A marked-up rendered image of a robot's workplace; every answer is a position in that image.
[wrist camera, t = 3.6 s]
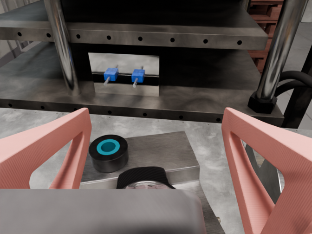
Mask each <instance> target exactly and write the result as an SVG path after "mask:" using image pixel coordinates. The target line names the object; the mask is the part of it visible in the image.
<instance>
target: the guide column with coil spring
mask: <svg viewBox="0 0 312 234"><path fill-rule="evenodd" d="M44 4H45V8H46V12H47V15H48V19H49V23H50V26H51V30H52V35H53V38H54V42H55V46H56V49H57V53H58V58H59V61H60V65H61V69H62V73H63V76H64V80H65V85H66V88H67V92H68V95H69V96H77V95H80V94H81V93H82V91H81V87H80V82H79V78H78V72H77V68H76V64H75V59H74V55H73V50H72V45H71V41H70V36H69V32H68V27H67V23H66V19H65V13H64V9H63V4H62V0H44Z"/></svg>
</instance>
